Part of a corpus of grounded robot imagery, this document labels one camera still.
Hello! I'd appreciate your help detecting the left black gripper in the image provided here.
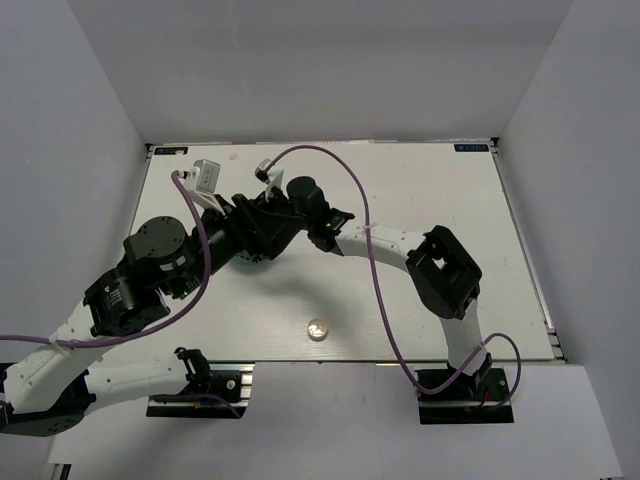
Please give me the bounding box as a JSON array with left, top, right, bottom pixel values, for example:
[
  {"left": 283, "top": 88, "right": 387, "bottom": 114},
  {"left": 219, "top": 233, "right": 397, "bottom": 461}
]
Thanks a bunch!
[{"left": 171, "top": 193, "right": 307, "bottom": 299}]

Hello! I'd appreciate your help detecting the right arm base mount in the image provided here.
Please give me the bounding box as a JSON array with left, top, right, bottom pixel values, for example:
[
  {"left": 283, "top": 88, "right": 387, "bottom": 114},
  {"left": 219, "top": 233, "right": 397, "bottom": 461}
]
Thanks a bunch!
[{"left": 418, "top": 368, "right": 514, "bottom": 425}]

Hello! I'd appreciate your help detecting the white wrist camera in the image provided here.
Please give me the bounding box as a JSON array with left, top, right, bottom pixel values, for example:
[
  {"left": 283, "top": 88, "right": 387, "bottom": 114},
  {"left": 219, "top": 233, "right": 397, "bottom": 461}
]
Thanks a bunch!
[
  {"left": 184, "top": 159, "right": 224, "bottom": 214},
  {"left": 254, "top": 159, "right": 284, "bottom": 202}
]

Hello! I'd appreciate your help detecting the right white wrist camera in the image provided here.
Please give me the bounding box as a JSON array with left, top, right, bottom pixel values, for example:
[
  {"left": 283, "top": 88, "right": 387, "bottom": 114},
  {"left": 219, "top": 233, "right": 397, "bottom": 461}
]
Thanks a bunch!
[{"left": 254, "top": 159, "right": 284, "bottom": 202}]

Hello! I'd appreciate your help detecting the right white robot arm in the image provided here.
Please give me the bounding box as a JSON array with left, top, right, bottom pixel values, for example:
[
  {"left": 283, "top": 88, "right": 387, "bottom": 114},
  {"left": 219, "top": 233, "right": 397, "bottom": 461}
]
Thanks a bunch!
[{"left": 286, "top": 176, "right": 492, "bottom": 399}]

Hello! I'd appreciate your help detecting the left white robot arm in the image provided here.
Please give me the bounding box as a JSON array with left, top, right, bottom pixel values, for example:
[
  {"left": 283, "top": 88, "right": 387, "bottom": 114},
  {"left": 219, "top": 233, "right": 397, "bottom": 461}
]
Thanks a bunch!
[{"left": 1, "top": 191, "right": 304, "bottom": 437}]

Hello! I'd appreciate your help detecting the teal round organizer container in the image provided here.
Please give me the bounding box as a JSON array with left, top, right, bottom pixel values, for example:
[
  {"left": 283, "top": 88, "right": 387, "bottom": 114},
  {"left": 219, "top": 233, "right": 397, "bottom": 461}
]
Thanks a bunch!
[{"left": 234, "top": 254, "right": 271, "bottom": 268}]

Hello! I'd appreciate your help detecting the small round cream jar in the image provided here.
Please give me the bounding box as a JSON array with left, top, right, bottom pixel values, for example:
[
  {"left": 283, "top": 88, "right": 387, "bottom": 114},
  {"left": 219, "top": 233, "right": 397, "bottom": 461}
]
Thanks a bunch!
[{"left": 307, "top": 319, "right": 329, "bottom": 342}]

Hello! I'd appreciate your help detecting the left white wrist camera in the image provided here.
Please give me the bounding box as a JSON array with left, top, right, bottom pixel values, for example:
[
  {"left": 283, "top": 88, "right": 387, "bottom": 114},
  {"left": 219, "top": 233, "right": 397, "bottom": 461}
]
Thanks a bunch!
[{"left": 184, "top": 159, "right": 224, "bottom": 214}]

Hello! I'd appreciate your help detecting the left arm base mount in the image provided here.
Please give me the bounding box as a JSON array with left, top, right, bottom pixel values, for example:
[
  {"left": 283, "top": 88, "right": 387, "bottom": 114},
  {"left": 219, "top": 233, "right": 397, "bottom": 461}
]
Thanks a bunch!
[{"left": 146, "top": 347, "right": 254, "bottom": 420}]

